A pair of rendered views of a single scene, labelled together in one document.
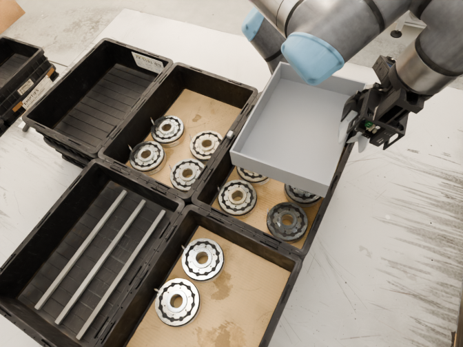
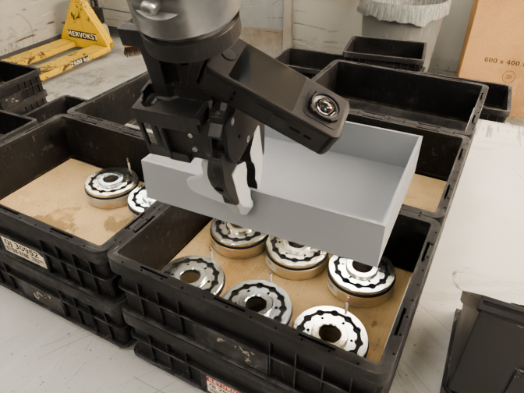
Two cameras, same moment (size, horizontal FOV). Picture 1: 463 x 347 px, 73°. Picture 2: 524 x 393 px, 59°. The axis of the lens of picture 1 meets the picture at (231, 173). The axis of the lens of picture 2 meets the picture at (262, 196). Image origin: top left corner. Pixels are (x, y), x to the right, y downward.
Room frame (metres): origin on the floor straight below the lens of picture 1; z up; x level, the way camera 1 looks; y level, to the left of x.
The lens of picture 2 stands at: (0.31, -0.62, 1.36)
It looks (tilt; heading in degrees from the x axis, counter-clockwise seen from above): 36 degrees down; 82
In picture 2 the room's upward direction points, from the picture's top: straight up
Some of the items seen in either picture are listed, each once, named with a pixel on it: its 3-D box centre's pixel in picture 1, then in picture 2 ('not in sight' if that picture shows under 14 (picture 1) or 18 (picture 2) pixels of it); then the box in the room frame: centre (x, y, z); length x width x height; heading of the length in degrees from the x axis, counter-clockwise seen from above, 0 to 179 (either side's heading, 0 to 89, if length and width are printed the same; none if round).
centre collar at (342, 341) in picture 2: not in sight; (329, 334); (0.45, -0.25, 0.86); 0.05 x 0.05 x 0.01
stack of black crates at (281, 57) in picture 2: not in sight; (309, 88); (0.93, 1.86, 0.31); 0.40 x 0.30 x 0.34; 147
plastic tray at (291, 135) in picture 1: (300, 123); (288, 165); (0.40, -0.16, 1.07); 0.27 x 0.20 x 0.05; 147
